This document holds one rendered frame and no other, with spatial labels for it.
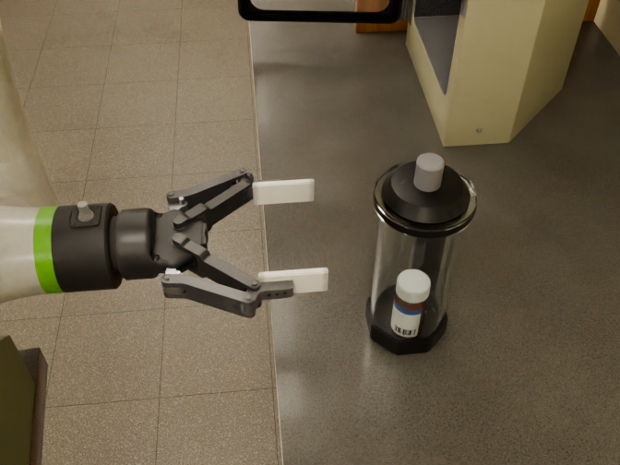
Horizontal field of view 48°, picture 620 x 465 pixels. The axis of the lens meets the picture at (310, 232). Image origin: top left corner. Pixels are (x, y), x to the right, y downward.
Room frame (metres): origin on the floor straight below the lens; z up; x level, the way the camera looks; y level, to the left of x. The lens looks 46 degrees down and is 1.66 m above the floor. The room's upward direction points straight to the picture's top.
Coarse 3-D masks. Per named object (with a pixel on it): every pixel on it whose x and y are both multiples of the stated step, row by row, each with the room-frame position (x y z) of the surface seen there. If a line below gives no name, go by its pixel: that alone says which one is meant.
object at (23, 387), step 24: (0, 336) 0.45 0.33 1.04; (0, 360) 0.41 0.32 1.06; (0, 384) 0.38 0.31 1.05; (24, 384) 0.43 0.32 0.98; (0, 408) 0.36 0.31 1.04; (24, 408) 0.40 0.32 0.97; (0, 432) 0.34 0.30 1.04; (24, 432) 0.38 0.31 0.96; (0, 456) 0.32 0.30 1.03; (24, 456) 0.35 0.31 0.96
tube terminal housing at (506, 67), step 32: (480, 0) 0.90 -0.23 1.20; (512, 0) 0.90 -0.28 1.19; (544, 0) 0.91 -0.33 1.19; (576, 0) 1.01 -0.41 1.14; (416, 32) 1.14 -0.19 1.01; (480, 32) 0.90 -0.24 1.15; (512, 32) 0.90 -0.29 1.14; (544, 32) 0.93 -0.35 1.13; (576, 32) 1.05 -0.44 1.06; (416, 64) 1.12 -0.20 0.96; (480, 64) 0.90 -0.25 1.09; (512, 64) 0.91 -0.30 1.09; (544, 64) 0.96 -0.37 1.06; (448, 96) 0.91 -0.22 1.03; (480, 96) 0.90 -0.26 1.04; (512, 96) 0.91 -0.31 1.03; (544, 96) 1.00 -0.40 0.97; (448, 128) 0.90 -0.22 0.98; (480, 128) 0.90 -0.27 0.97; (512, 128) 0.91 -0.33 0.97
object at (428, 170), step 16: (432, 160) 0.54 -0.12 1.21; (400, 176) 0.55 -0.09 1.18; (416, 176) 0.54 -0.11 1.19; (432, 176) 0.53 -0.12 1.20; (448, 176) 0.55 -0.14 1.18; (384, 192) 0.54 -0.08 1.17; (400, 192) 0.53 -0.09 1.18; (416, 192) 0.53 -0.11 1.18; (432, 192) 0.53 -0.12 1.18; (448, 192) 0.53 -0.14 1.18; (464, 192) 0.53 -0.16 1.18; (400, 208) 0.51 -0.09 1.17; (416, 208) 0.51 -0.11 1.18; (432, 208) 0.50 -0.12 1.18; (448, 208) 0.51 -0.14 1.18; (464, 208) 0.51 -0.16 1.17
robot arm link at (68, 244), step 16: (64, 208) 0.52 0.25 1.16; (80, 208) 0.50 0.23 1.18; (96, 208) 0.52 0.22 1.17; (112, 208) 0.53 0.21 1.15; (64, 224) 0.50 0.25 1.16; (80, 224) 0.49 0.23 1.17; (96, 224) 0.49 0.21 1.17; (112, 224) 0.51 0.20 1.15; (64, 240) 0.48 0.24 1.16; (80, 240) 0.48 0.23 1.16; (96, 240) 0.48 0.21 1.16; (112, 240) 0.49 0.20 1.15; (64, 256) 0.47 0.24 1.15; (80, 256) 0.47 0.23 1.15; (96, 256) 0.47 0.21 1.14; (112, 256) 0.48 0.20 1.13; (64, 272) 0.46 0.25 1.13; (80, 272) 0.46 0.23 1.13; (96, 272) 0.46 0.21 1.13; (112, 272) 0.47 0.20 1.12; (64, 288) 0.46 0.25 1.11; (80, 288) 0.46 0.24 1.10; (96, 288) 0.46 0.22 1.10; (112, 288) 0.47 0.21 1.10
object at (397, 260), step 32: (384, 224) 0.52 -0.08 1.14; (416, 224) 0.49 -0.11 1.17; (448, 224) 0.49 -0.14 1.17; (384, 256) 0.52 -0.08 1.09; (416, 256) 0.50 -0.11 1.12; (448, 256) 0.50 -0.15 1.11; (384, 288) 0.51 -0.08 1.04; (416, 288) 0.49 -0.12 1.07; (448, 288) 0.52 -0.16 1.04; (384, 320) 0.51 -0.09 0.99; (416, 320) 0.49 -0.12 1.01
